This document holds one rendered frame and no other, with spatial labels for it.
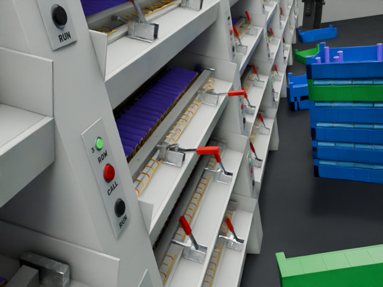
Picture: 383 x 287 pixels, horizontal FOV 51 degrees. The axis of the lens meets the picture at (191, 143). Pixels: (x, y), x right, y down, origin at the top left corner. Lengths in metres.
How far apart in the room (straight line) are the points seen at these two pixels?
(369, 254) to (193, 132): 0.49
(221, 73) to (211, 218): 0.38
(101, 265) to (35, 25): 0.23
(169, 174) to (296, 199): 0.96
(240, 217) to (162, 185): 0.61
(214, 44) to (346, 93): 0.61
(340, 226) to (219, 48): 0.71
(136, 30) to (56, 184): 0.28
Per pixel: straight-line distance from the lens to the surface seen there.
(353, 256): 0.99
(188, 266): 0.75
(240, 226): 1.16
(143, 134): 0.69
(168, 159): 0.65
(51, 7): 0.38
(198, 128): 0.78
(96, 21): 0.57
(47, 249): 0.46
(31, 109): 0.37
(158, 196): 0.58
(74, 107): 0.39
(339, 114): 1.52
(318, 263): 0.97
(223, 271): 1.02
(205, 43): 1.03
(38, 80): 0.35
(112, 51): 0.53
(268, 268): 1.26
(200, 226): 0.83
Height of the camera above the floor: 0.85
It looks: 24 degrees down
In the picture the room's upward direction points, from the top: 12 degrees counter-clockwise
